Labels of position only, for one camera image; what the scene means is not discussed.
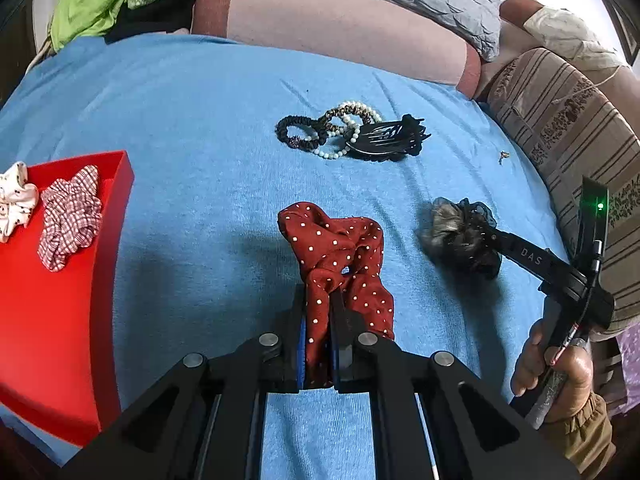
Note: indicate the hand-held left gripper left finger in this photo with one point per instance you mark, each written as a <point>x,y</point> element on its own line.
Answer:
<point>301,355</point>

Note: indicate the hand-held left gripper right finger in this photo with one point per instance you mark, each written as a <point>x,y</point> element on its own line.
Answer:
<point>336,370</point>

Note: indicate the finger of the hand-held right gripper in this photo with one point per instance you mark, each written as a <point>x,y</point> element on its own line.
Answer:
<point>530,255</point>

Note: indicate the grey furry black lace scrunchie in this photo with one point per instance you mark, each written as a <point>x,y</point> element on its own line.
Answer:
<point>450,240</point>

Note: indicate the red polka dot scrunchie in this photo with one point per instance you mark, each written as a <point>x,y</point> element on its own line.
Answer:
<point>345,240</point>

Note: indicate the black thin scrunchie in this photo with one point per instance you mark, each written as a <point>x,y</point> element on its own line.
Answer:
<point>281,131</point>

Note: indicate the red tray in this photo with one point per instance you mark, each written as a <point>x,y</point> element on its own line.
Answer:
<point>50,335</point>

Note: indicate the person's right forearm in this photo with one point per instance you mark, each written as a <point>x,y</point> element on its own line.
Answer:
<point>585,440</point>

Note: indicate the person's right hand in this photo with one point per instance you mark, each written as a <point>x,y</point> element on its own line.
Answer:
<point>575,380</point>

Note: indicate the small metal trinket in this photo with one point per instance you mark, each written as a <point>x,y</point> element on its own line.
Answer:
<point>503,157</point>

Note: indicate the beige striped cushion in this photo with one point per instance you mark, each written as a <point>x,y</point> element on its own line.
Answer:
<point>565,135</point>

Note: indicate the purple patterned cloth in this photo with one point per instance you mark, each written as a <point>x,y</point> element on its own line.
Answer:
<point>625,370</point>

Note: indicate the black hair claw clip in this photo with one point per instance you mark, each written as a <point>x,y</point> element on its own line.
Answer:
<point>385,140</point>

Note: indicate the white cloth bundle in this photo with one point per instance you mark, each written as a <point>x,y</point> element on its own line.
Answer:
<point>565,30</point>

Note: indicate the brown pink pillow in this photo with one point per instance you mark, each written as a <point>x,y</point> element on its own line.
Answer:
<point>510,15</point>

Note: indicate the blue bed sheet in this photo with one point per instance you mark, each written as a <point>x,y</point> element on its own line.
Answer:
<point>200,135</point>

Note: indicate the red white checked scrunchie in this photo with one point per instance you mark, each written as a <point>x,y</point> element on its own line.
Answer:
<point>70,220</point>

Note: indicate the pink bolster pillow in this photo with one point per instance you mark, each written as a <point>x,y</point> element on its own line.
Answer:
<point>325,25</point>

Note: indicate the white printed scrunchie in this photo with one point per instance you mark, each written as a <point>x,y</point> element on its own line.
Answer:
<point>15,200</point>

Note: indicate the black cloth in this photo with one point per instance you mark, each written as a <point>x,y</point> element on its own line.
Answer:
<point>150,25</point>

